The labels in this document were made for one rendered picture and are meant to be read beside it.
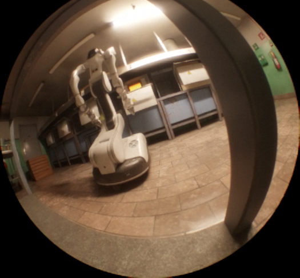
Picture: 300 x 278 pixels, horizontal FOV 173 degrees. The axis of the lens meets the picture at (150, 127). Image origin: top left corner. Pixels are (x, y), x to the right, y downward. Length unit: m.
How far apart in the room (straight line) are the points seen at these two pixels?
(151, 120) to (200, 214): 1.81
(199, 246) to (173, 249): 0.04
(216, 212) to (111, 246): 0.39
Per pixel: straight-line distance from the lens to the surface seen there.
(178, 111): 2.03
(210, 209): 0.50
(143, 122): 2.02
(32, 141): 5.28
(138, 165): 0.74
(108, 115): 1.08
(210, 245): 0.19
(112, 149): 0.68
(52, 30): 0.45
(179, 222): 0.48
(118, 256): 0.23
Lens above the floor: 0.41
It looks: 1 degrees down
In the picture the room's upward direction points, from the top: 19 degrees counter-clockwise
